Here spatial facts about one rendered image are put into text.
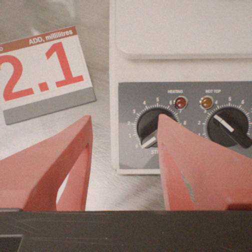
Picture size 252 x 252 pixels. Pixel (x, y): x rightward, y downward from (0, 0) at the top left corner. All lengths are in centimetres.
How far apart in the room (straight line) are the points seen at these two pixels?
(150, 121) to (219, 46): 7
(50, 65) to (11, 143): 8
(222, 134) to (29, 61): 18
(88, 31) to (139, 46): 12
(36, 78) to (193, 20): 15
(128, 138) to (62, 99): 9
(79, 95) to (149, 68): 9
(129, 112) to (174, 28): 7
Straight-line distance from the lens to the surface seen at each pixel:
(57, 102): 27
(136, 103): 21
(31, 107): 28
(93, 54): 29
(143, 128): 21
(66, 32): 26
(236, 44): 21
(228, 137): 23
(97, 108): 27
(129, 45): 19
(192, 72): 21
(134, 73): 21
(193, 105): 22
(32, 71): 27
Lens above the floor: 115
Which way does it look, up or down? 76 degrees down
